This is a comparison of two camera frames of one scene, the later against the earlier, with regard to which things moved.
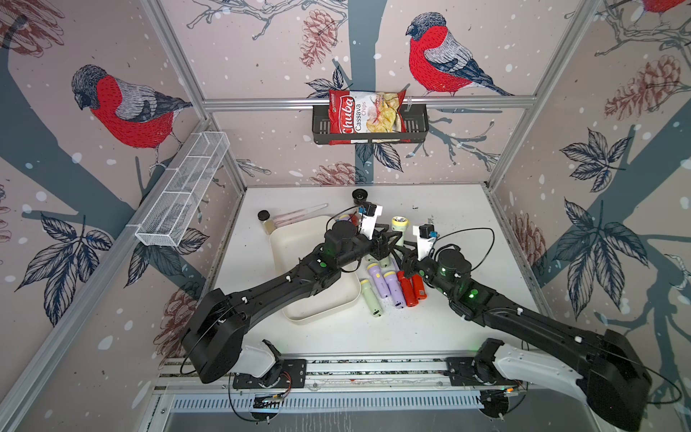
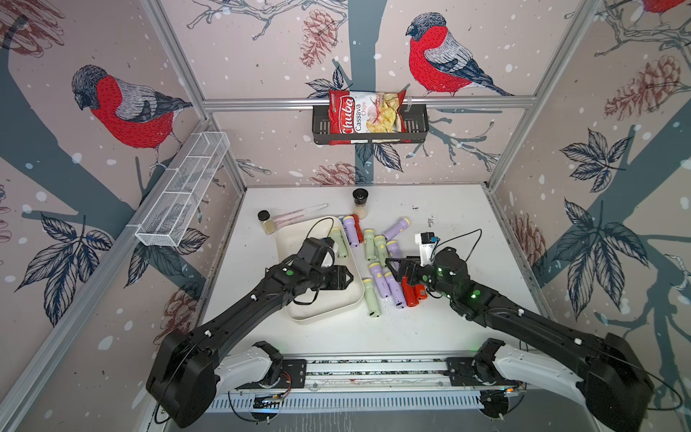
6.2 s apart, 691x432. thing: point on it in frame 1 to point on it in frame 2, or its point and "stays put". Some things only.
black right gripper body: [428, 270] stays put
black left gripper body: [377, 248] to [332, 278]
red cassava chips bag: [366, 112] stays put
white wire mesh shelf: [169, 214] stays put
